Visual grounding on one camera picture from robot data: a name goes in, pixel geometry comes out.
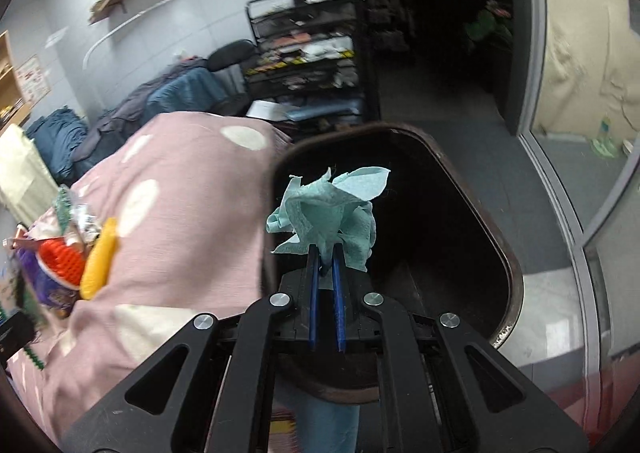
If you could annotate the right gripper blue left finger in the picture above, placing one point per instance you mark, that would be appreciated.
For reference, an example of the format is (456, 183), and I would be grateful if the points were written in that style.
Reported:
(314, 264)

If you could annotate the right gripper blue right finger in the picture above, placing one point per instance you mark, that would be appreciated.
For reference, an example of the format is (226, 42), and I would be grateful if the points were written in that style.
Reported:
(338, 296)

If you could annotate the teal paper towel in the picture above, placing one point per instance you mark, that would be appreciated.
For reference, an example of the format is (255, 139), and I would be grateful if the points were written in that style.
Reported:
(329, 211)

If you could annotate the yellow foam fruit net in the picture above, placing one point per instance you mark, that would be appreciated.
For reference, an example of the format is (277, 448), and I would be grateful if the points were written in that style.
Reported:
(99, 261)

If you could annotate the black trash bin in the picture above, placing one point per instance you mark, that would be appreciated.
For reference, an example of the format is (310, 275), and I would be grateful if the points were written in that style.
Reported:
(439, 276)

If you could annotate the pink dotted bed blanket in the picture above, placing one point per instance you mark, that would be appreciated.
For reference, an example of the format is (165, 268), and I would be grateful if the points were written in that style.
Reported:
(190, 193)

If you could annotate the black metal storage cart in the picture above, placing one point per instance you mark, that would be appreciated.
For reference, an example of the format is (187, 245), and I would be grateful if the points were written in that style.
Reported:
(307, 73)

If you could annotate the black stool chair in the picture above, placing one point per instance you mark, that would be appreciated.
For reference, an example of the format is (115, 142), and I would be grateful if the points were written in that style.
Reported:
(234, 53)

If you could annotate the grey blanket on bed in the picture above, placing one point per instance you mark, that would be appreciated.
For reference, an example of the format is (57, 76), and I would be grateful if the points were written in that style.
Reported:
(130, 109)

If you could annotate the orange foam fruit net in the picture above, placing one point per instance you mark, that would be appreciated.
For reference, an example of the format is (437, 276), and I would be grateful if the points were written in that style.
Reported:
(65, 262)

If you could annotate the purple snack package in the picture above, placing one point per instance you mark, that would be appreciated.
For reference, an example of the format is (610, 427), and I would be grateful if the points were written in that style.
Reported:
(51, 291)

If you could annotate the blue cloth pile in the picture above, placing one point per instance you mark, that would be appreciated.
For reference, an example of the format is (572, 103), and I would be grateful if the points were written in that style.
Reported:
(56, 137)

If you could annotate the potted plant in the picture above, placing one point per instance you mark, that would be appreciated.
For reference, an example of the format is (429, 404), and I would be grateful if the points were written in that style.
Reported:
(493, 20)

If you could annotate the cream towel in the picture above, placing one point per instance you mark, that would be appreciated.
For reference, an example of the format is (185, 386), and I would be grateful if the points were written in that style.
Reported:
(27, 188)

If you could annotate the white curved lamp pole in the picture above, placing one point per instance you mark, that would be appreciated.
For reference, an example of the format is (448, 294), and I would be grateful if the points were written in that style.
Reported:
(118, 29)

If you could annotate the wall poster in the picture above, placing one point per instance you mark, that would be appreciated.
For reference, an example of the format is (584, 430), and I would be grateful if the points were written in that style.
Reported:
(32, 80)

